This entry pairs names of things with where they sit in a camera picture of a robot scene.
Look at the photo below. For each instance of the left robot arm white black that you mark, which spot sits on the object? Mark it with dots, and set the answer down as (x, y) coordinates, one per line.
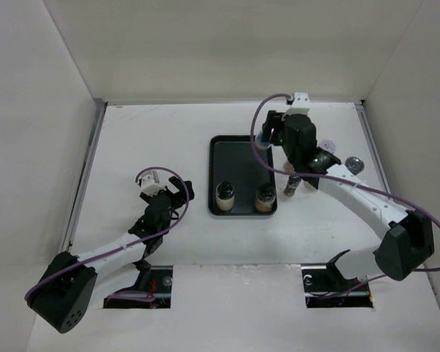
(73, 282)

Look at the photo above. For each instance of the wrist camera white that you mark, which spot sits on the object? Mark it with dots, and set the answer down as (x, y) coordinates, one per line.
(149, 183)
(299, 103)

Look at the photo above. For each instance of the white powder bottle black cap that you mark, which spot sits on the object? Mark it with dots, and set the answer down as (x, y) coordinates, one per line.
(225, 195)

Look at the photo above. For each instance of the black rectangular tray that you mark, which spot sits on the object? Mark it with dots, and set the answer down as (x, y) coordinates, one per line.
(231, 159)

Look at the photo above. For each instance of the brown spice bottle black cap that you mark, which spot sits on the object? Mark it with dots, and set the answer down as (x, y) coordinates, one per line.
(265, 198)

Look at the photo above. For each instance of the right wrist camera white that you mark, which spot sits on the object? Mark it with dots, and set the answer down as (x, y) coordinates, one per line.
(299, 103)

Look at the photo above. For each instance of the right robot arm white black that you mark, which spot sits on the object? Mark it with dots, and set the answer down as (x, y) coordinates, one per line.
(406, 235)

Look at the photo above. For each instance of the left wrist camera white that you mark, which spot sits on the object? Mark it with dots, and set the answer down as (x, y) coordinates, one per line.
(149, 183)

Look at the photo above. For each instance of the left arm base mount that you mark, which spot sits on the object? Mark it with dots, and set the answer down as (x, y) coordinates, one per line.
(153, 282)

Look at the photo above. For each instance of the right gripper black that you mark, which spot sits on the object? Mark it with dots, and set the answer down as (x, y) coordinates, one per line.
(274, 121)

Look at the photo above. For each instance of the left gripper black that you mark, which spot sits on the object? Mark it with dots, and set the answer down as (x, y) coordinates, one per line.
(179, 197)

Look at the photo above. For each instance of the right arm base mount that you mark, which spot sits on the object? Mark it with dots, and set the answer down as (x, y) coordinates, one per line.
(325, 287)

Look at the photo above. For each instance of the small black pepper bottle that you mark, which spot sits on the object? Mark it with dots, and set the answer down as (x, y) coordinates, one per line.
(291, 186)

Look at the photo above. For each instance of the tall blue label spice jar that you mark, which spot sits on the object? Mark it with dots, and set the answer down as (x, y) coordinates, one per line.
(260, 142)

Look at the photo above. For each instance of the pink cap spice bottle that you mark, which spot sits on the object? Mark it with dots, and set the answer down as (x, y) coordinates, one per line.
(288, 168)

